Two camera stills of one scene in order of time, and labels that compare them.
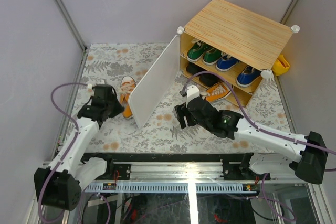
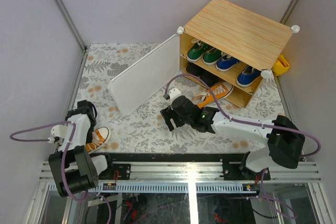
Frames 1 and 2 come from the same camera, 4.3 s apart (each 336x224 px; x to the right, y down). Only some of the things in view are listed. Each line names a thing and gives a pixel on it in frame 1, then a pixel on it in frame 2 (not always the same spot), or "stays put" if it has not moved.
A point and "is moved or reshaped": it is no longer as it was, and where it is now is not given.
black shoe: [194, 68] stays put
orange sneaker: [217, 92] stays put
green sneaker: [197, 50] stays put
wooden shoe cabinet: [227, 45] stays put
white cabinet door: [156, 83] is moved or reshaped
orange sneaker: [127, 85] -> [101, 136]
